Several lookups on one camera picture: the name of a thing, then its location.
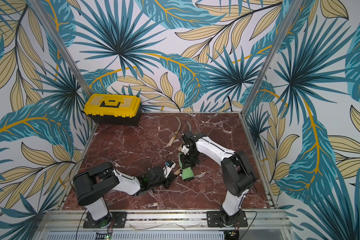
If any green rag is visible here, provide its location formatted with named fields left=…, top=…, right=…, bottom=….
left=179, top=153, right=195, bottom=182

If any sickle labelled handle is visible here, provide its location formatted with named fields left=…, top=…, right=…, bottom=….
left=167, top=117, right=182, bottom=147

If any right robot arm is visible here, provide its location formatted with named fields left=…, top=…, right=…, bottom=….
left=179, top=131, right=257, bottom=217

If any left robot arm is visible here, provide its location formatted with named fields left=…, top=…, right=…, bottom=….
left=73, top=161, right=177, bottom=223

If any yellow black toolbox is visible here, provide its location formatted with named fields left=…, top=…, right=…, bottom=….
left=83, top=94, right=142, bottom=126

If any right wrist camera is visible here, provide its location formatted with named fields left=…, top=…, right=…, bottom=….
left=181, top=145, right=190, bottom=155

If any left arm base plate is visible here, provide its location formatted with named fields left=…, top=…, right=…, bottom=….
left=83, top=211, right=127, bottom=229

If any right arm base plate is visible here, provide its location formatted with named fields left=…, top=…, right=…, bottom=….
left=206, top=210, right=248, bottom=228

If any aluminium front rail frame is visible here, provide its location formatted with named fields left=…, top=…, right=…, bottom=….
left=33, top=209, right=297, bottom=240

